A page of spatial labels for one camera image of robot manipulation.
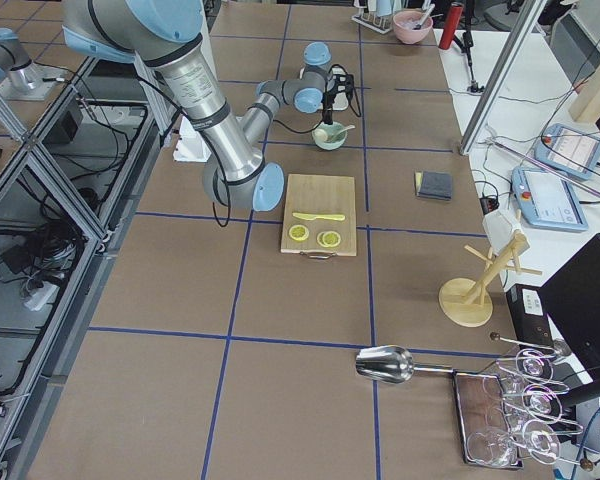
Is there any beige spoon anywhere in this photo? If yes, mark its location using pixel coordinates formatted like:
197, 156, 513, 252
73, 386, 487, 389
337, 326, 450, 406
328, 125, 356, 142

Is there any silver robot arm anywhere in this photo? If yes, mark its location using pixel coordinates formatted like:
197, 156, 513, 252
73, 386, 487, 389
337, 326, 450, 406
63, 0, 354, 211

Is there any black monitor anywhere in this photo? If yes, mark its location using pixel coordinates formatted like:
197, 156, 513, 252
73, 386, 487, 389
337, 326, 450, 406
537, 232, 600, 374

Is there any blue teach pendant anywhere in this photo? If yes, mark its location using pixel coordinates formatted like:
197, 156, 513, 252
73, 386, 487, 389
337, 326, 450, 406
511, 167, 589, 232
534, 123, 600, 180

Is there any metal scoop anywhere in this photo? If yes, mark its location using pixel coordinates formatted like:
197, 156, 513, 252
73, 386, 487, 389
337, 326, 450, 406
355, 345, 454, 384

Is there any grey folded cloth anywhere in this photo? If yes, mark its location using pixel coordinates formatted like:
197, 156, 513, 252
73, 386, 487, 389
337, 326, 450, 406
414, 171, 453, 201

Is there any upper lemon slice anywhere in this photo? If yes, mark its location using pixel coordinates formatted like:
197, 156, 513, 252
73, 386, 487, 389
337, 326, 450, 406
288, 224, 310, 242

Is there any yellow plastic knife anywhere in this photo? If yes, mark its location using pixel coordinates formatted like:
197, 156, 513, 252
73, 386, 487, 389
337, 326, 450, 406
292, 212, 346, 222

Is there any wooden cutting board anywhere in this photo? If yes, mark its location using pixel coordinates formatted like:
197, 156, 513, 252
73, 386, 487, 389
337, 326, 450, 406
280, 174, 357, 258

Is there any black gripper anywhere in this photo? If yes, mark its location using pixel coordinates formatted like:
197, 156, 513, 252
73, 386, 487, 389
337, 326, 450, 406
322, 73, 354, 125

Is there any red bottle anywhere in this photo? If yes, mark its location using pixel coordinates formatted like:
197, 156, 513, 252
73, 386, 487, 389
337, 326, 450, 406
438, 1, 464, 50

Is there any lower lemon slice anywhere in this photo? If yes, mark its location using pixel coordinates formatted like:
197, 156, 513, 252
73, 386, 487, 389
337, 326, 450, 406
316, 230, 341, 248

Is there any blue teach pendant near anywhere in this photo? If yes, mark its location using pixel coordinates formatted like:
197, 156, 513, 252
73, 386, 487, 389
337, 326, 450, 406
511, 167, 589, 232

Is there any blue teach pendant far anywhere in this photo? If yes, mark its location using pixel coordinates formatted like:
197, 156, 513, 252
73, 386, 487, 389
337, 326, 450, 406
534, 123, 600, 180

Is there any aluminium frame post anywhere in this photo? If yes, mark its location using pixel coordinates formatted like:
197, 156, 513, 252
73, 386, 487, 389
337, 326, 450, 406
459, 0, 547, 155

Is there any light green bowl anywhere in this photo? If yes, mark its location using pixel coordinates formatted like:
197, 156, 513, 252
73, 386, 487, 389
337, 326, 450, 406
311, 122, 348, 151

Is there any wooden mug tree stand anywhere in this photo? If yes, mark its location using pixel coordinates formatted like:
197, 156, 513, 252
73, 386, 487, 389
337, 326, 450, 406
438, 229, 542, 328

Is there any lemon slice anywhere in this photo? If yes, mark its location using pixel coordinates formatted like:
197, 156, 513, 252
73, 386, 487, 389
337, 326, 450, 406
316, 230, 341, 248
288, 224, 310, 242

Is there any black tray with glasses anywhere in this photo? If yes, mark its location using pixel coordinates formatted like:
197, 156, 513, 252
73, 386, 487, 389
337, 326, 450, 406
452, 371, 524, 471

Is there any pink bowl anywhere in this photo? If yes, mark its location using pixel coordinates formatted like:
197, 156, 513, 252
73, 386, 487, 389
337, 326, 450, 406
392, 10, 433, 45

